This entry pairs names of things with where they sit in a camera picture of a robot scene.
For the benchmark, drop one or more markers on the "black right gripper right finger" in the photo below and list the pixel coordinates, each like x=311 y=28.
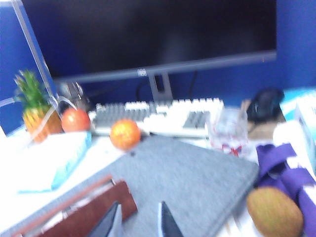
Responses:
x=169 y=222

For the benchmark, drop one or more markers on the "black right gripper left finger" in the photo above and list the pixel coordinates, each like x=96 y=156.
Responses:
x=108 y=222

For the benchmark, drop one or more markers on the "grey fabric laptop sleeve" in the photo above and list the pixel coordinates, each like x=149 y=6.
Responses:
x=187 y=177

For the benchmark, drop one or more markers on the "white teal tissue pack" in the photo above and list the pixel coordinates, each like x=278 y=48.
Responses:
x=54 y=158

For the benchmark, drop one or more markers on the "ribbed orange tangerine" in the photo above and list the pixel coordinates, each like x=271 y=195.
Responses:
x=125 y=134

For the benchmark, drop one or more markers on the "white grey keyboard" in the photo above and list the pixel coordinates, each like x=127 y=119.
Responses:
x=158 y=118

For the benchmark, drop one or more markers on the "brown kiwi fruit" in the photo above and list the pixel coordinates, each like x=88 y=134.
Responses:
x=274 y=212

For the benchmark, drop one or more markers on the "smooth reddish orange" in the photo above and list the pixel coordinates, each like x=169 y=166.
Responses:
x=75 y=120

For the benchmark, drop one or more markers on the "clear plastic box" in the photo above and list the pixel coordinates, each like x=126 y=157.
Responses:
x=228 y=130

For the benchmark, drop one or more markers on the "plastic pineapple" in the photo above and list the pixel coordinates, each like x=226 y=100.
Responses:
x=37 y=116

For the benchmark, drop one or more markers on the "black computer mouse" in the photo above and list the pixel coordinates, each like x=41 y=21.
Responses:
x=265 y=105

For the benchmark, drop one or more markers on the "teal white medicine box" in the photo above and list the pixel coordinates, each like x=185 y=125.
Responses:
x=306 y=128

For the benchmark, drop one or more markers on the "black computer monitor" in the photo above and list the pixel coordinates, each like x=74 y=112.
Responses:
x=148 y=37

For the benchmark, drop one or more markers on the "grey partition post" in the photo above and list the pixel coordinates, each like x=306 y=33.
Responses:
x=34 y=49

